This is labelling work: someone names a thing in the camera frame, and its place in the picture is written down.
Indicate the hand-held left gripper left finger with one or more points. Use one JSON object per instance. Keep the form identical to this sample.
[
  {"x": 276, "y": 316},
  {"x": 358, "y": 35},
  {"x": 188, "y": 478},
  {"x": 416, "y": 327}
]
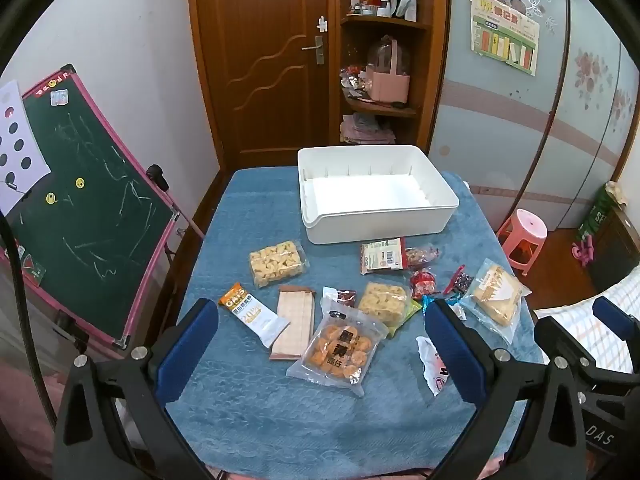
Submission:
[{"x": 190, "y": 342}]

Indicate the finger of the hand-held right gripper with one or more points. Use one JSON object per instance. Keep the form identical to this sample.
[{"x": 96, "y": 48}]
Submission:
[
  {"x": 612, "y": 312},
  {"x": 565, "y": 340}
]

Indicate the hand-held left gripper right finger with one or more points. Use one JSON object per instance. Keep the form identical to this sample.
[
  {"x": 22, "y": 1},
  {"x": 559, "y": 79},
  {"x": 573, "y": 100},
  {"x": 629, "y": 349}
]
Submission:
[{"x": 455, "y": 347}]

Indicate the white red print packet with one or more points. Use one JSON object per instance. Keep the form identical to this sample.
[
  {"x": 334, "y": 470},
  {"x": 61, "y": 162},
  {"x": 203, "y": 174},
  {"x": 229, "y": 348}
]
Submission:
[{"x": 435, "y": 365}]

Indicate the blue foil snack packet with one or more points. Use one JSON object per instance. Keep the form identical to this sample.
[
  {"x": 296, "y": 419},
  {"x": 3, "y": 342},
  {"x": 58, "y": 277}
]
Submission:
[{"x": 457, "y": 308}]

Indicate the green snack packet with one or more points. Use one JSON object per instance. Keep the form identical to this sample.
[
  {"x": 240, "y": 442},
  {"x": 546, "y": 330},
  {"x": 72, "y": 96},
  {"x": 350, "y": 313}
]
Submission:
[{"x": 405, "y": 316}]

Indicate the dark seed bar packet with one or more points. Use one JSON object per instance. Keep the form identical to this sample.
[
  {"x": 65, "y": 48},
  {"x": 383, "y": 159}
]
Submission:
[{"x": 461, "y": 282}]

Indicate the sandwich cake clear packet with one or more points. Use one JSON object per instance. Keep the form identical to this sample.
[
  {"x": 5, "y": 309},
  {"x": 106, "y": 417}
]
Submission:
[{"x": 495, "y": 295}]

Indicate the white orange bar packet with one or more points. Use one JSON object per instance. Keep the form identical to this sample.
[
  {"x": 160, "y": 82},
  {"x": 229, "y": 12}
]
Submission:
[{"x": 255, "y": 317}]

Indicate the red snack packet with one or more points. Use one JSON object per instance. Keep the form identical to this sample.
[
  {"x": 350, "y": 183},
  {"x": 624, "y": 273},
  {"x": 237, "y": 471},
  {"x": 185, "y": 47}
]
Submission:
[{"x": 424, "y": 284}]

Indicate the clear nut date packet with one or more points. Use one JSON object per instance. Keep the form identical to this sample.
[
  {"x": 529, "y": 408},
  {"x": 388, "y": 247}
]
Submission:
[{"x": 422, "y": 256}]

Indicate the brown wafer packet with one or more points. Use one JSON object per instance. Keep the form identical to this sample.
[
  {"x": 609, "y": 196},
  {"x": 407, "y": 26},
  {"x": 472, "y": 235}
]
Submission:
[{"x": 295, "y": 320}]

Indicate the round cookies clear packet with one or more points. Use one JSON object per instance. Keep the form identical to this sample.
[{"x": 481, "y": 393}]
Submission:
[{"x": 340, "y": 347}]

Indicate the white packet red edges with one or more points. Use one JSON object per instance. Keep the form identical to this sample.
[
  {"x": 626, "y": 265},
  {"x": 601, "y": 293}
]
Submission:
[{"x": 382, "y": 256}]

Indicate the brown white chocolate packet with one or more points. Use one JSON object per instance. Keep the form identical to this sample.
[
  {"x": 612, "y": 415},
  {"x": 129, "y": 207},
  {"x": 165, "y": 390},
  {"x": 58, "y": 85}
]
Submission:
[{"x": 342, "y": 296}]

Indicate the white plastic storage bin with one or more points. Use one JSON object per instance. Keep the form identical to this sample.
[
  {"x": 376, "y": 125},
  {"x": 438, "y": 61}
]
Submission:
[{"x": 370, "y": 195}]

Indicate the plaid pillow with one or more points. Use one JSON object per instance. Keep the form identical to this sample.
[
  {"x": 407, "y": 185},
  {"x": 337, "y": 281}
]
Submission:
[{"x": 575, "y": 320}]

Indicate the pink dumbbell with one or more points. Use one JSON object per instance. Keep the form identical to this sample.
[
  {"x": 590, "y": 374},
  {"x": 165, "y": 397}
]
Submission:
[{"x": 584, "y": 252}]

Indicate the green box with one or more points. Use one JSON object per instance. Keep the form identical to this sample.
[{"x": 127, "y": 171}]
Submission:
[{"x": 597, "y": 215}]

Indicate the pink plastic stool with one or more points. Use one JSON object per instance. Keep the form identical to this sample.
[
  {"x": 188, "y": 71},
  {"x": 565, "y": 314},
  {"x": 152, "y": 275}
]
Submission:
[{"x": 525, "y": 235}]

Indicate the black easel knob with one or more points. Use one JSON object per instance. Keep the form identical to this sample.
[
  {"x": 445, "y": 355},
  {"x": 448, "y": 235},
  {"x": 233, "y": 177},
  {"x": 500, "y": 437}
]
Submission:
[{"x": 157, "y": 176}]

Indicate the floral sliding door wardrobe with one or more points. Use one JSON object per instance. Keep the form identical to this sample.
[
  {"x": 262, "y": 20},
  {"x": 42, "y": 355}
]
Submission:
[{"x": 560, "y": 125}]

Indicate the folded pink clothes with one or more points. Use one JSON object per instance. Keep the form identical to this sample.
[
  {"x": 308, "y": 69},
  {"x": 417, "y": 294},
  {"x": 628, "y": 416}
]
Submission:
[{"x": 365, "y": 127}]

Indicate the white paper black dots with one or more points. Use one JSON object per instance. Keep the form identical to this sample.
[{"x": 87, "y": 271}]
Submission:
[{"x": 20, "y": 150}]

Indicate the wooden corner shelf unit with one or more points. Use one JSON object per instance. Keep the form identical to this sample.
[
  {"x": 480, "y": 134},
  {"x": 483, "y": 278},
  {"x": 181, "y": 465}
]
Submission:
[{"x": 430, "y": 85}]

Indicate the brown wooden door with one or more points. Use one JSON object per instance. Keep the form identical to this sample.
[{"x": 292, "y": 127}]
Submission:
[{"x": 260, "y": 85}]

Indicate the pink basket clear dome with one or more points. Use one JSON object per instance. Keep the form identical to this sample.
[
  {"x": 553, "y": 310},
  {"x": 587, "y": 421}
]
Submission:
[{"x": 387, "y": 82}]

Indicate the pile of snack wrappers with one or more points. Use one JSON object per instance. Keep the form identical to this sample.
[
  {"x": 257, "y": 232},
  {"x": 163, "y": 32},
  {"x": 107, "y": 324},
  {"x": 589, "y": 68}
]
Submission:
[{"x": 352, "y": 80}]

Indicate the white door hook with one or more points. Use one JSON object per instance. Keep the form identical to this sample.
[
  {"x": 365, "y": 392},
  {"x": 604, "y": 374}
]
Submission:
[{"x": 322, "y": 24}]

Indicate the pile of small shelf items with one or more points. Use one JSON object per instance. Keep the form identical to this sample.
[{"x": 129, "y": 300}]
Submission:
[{"x": 385, "y": 5}]

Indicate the green chalkboard pink frame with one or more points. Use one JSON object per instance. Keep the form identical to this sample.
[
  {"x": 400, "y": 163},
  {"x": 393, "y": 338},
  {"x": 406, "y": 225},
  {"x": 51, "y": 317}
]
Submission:
[{"x": 100, "y": 220}]

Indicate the wall poster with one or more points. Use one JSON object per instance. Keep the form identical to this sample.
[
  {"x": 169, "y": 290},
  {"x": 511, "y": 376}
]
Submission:
[{"x": 505, "y": 30}]

